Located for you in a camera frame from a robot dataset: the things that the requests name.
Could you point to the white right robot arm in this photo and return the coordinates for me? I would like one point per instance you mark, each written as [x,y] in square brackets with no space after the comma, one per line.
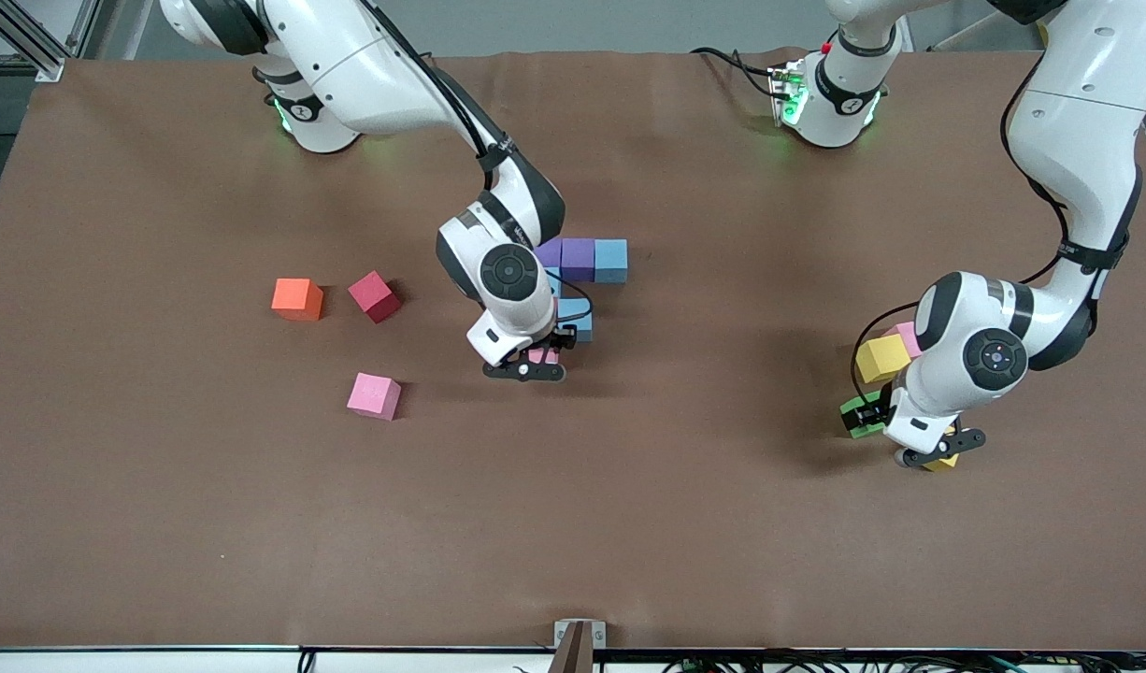
[367,65]

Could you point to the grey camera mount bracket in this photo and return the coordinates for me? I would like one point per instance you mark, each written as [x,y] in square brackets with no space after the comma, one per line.
[580,645]

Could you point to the green foam cube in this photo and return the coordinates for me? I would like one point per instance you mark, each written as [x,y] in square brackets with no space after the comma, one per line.
[853,430]

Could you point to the yellow foam cube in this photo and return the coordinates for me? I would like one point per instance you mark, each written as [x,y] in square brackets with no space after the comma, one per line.
[945,462]
[880,360]

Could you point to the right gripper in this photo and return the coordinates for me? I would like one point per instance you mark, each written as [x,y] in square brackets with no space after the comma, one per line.
[563,337]

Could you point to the orange foam cube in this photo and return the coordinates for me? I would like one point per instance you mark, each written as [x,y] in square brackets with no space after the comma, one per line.
[297,299]

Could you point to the aluminium frame profile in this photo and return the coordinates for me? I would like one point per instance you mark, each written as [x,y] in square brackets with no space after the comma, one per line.
[50,70]

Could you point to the brown table cover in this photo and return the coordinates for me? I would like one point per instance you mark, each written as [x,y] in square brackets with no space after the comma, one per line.
[629,523]

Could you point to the purple foam cube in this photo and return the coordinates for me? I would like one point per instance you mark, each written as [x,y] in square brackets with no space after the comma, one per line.
[579,260]
[552,252]

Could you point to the light blue foam cube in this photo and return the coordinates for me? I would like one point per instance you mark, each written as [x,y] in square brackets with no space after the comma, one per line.
[610,262]
[554,278]
[582,322]

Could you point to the pink foam cube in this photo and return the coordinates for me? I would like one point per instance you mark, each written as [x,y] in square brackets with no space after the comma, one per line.
[907,335]
[541,356]
[374,395]

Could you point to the crimson foam cube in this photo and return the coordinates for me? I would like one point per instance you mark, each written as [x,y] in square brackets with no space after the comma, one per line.
[375,296]

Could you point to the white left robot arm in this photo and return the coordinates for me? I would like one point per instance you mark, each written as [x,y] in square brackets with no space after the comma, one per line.
[1087,103]

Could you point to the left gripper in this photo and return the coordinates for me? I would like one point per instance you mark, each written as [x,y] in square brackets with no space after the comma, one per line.
[874,408]

